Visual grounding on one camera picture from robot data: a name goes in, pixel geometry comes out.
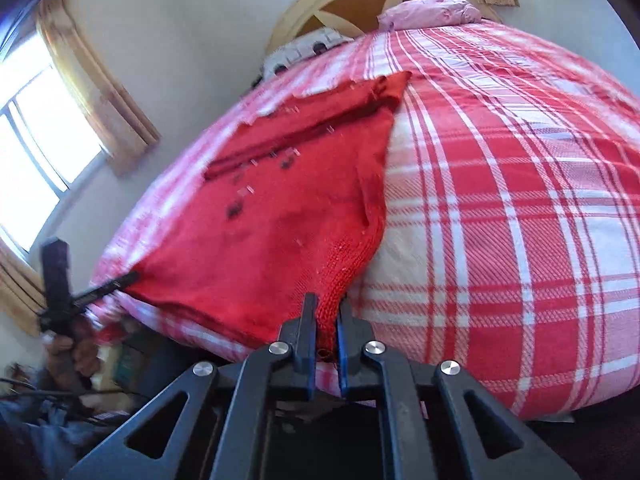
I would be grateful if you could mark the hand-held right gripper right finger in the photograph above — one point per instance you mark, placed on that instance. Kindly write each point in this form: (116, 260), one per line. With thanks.
(344, 360)

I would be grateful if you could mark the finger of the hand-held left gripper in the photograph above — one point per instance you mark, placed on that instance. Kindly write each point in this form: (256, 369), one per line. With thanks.
(107, 287)

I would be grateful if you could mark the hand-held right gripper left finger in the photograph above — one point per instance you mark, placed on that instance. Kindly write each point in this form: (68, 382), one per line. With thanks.
(311, 360)

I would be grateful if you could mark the red embroidered sweater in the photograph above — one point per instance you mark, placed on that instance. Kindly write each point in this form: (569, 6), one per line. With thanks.
(280, 210)

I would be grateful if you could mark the person's left hand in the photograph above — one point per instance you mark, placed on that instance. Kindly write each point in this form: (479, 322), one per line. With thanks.
(67, 355)

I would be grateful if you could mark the assorted clutter pile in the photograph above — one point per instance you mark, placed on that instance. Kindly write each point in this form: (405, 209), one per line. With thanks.
(130, 360)

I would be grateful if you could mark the large side window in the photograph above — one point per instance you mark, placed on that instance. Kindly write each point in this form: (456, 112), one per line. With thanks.
(35, 150)

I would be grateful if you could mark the blue denim clothing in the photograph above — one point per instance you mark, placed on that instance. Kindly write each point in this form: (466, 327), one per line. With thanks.
(45, 440)

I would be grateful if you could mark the red plaid bedspread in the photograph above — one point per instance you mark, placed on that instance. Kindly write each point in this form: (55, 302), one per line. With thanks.
(500, 210)

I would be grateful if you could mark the grey patterned pillow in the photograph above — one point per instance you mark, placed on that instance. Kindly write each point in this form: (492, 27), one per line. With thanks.
(310, 45)

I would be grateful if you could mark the cream wooden headboard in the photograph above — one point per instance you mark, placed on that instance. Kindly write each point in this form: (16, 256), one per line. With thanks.
(350, 7)

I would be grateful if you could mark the pink floral pillow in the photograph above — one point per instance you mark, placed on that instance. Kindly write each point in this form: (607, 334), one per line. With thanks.
(430, 12)

